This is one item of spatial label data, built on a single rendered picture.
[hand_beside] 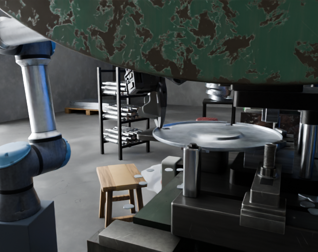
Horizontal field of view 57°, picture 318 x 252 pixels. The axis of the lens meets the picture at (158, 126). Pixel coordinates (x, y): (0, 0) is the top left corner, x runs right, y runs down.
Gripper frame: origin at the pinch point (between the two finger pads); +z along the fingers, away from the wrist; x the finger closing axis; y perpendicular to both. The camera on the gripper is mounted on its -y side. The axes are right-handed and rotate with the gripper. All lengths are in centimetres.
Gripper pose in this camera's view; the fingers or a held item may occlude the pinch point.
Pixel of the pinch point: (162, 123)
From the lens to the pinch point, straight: 73.8
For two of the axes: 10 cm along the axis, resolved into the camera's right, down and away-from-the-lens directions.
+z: 1.3, 9.9, -1.1
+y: -9.2, 0.8, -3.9
